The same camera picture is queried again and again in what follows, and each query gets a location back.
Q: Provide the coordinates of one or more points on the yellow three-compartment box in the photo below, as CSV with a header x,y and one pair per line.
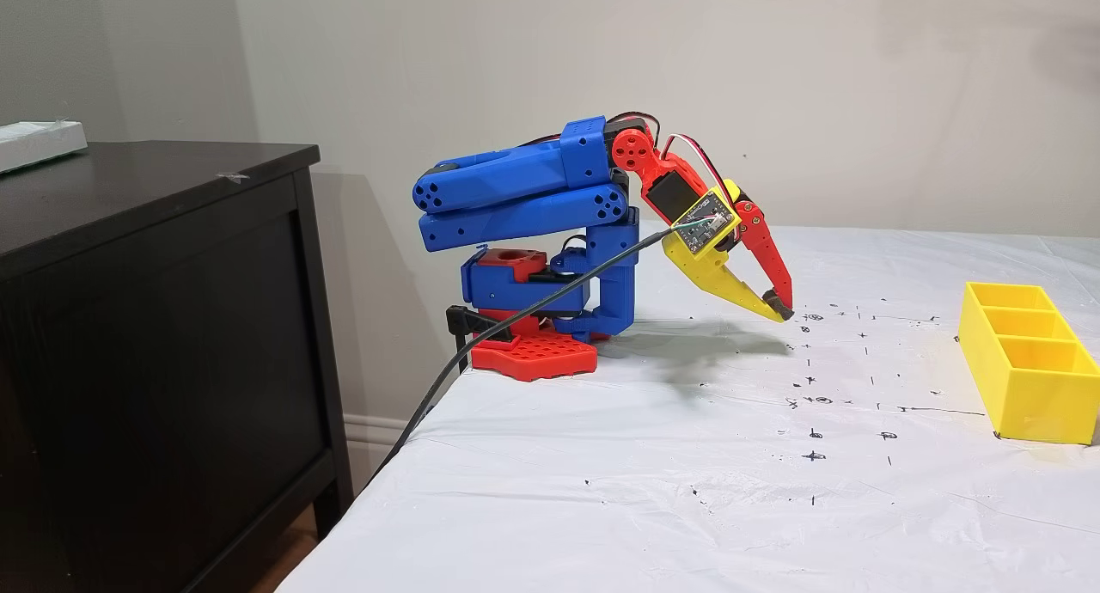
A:
x,y
1040,404

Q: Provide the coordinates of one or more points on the white flat box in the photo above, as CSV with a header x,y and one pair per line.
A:
x,y
39,144

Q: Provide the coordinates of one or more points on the white table cloth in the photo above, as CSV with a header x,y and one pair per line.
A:
x,y
687,507

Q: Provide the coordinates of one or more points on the black table clamp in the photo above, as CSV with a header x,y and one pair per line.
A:
x,y
468,322

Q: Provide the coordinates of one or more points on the white baseboard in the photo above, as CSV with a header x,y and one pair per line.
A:
x,y
374,428

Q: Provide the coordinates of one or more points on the clear tape piece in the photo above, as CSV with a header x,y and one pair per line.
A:
x,y
232,177

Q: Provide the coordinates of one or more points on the black wooden cabinet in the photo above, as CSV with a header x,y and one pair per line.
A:
x,y
155,361

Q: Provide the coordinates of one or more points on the camera board on yellow mount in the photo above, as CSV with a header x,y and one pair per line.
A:
x,y
706,219

